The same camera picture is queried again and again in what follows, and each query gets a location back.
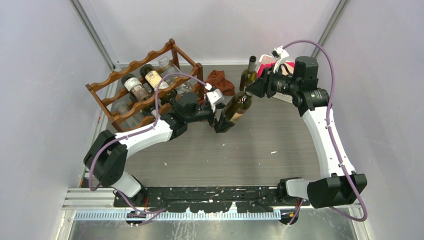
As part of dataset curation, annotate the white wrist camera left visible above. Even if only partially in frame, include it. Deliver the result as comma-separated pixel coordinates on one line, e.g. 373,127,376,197
205,83,225,113

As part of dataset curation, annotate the beige cloth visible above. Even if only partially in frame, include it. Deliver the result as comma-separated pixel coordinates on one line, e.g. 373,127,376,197
260,55,295,75

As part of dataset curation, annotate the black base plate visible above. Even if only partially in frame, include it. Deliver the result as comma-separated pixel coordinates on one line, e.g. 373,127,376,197
132,186,301,213

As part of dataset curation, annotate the green wine bottle silver neck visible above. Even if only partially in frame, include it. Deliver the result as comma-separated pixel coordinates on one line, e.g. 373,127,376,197
139,64,177,105

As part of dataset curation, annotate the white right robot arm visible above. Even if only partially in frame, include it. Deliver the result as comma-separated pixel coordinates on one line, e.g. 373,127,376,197
247,56,367,209

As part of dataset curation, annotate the dark green wine bottle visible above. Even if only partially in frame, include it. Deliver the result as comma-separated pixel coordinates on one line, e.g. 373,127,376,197
239,55,257,92

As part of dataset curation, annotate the clear glass bottle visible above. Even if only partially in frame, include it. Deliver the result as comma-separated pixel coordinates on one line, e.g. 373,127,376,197
114,101,139,130

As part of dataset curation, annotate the dark wine bottle cream label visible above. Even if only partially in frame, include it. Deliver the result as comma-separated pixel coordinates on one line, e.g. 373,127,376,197
121,73,152,103

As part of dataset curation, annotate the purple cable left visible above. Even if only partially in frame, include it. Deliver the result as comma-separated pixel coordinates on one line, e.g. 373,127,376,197
87,72,213,228

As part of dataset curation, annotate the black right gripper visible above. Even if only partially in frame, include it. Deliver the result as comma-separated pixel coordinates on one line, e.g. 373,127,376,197
245,64,300,98

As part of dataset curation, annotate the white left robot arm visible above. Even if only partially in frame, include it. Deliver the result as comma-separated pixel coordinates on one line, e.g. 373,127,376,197
83,89,232,207

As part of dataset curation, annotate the pink cloth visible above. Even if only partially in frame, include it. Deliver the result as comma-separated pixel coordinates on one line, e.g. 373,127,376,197
257,63,293,78

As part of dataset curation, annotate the white plastic basket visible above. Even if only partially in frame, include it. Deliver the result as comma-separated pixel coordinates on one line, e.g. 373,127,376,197
258,54,299,105

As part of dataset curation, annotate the wooden wine rack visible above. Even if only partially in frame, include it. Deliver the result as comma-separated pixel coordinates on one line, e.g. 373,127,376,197
86,38,204,133

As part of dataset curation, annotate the brown suede cloth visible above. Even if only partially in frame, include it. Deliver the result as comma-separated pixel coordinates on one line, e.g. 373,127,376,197
205,70,235,96

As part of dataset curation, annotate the clear bottle front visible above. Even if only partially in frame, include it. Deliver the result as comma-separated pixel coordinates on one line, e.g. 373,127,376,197
158,56,195,95

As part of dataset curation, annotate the aluminium frame rail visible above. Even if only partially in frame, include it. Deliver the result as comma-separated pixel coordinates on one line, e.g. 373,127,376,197
62,185,364,221

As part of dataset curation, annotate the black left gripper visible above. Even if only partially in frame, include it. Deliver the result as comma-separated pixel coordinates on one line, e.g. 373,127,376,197
185,103,235,133

